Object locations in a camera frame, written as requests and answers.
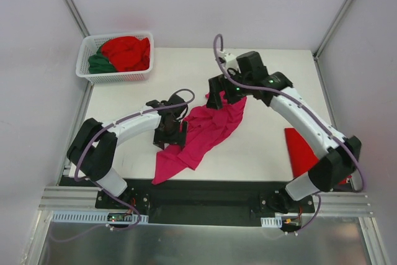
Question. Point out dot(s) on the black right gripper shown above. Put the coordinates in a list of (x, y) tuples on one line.
[(219, 84)]

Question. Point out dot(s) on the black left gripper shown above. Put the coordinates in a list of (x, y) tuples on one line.
[(169, 136)]

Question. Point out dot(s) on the pink t shirt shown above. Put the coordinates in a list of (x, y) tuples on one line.
[(206, 129)]

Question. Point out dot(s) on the white perforated plastic basket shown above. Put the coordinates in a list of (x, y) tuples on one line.
[(91, 46)]

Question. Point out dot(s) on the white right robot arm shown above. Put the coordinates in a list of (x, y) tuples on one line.
[(337, 155)]

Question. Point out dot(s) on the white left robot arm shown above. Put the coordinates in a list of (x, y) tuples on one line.
[(93, 149)]

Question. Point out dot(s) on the red t shirt in basket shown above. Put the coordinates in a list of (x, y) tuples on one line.
[(127, 53)]

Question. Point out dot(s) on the green t shirt in basket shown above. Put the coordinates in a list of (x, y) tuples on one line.
[(99, 64)]

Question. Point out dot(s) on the folded red t shirt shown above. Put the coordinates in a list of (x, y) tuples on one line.
[(303, 161)]

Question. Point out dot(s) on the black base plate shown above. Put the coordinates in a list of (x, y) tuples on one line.
[(214, 203)]

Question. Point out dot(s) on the left aluminium frame post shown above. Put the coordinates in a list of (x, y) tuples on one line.
[(77, 18)]

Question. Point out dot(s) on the aluminium frame post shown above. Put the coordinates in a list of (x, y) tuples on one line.
[(336, 22), (77, 18)]

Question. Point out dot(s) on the right aluminium frame post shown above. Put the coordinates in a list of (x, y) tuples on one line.
[(336, 22)]

